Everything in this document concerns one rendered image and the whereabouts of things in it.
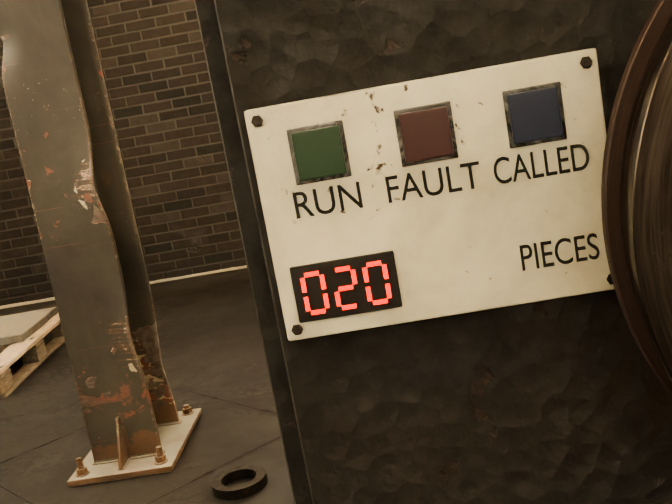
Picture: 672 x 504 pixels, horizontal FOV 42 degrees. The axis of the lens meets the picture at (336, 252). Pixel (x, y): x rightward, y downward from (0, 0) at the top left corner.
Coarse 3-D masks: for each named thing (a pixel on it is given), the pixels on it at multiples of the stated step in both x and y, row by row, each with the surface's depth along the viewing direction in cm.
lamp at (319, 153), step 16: (320, 128) 65; (336, 128) 65; (304, 144) 65; (320, 144) 65; (336, 144) 65; (304, 160) 66; (320, 160) 65; (336, 160) 65; (304, 176) 66; (320, 176) 66
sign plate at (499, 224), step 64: (512, 64) 64; (576, 64) 64; (256, 128) 66; (384, 128) 65; (576, 128) 65; (320, 192) 66; (384, 192) 66; (448, 192) 66; (512, 192) 66; (576, 192) 66; (320, 256) 67; (384, 256) 67; (448, 256) 67; (512, 256) 67; (576, 256) 67; (320, 320) 68; (384, 320) 68
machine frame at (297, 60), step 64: (256, 0) 66; (320, 0) 66; (384, 0) 66; (448, 0) 65; (512, 0) 65; (576, 0) 65; (640, 0) 65; (256, 64) 67; (320, 64) 67; (384, 64) 66; (448, 64) 66; (256, 192) 69; (256, 256) 78; (448, 320) 70; (512, 320) 70; (576, 320) 70; (320, 384) 71; (384, 384) 71; (448, 384) 71; (512, 384) 71; (576, 384) 71; (640, 384) 70; (320, 448) 73; (384, 448) 72; (448, 448) 72; (512, 448) 72; (576, 448) 72; (640, 448) 71
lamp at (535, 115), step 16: (512, 96) 64; (528, 96) 64; (544, 96) 64; (512, 112) 64; (528, 112) 64; (544, 112) 64; (512, 128) 65; (528, 128) 64; (544, 128) 64; (560, 128) 64
